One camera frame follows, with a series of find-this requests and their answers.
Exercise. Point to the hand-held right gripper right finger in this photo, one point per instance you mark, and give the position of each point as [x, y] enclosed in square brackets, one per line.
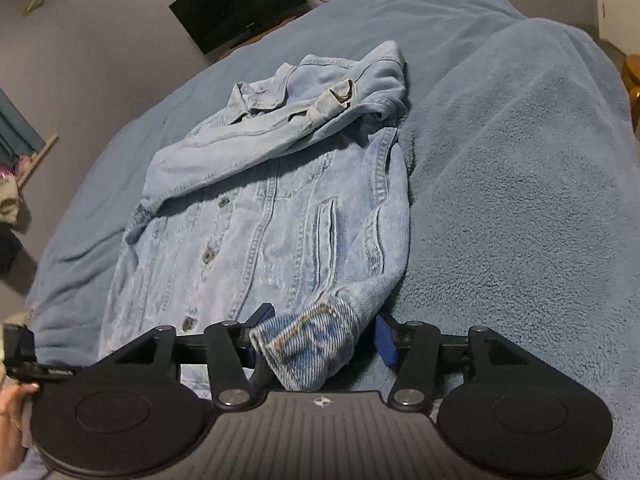
[387, 342]

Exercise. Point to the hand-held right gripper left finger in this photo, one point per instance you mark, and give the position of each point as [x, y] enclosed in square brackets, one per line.
[260, 316]

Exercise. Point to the light blue denim jacket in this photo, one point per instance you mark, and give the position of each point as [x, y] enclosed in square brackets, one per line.
[280, 220]

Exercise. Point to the pile of pale clothes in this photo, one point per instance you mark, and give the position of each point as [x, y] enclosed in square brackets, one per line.
[10, 195]

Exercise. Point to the person's left hand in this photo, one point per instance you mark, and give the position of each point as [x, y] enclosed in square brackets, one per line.
[12, 410]

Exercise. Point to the blue fleece blanket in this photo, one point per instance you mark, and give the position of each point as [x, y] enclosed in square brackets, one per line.
[500, 210]

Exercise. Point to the wooden ledge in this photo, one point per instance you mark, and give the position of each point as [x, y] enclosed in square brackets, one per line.
[40, 155]

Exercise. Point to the teal curtain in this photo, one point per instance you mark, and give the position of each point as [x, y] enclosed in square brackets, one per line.
[17, 130]

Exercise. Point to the black flat screen television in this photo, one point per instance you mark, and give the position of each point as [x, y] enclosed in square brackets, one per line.
[240, 0]

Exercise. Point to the wooden furniture piece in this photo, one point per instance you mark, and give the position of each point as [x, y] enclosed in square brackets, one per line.
[632, 90]

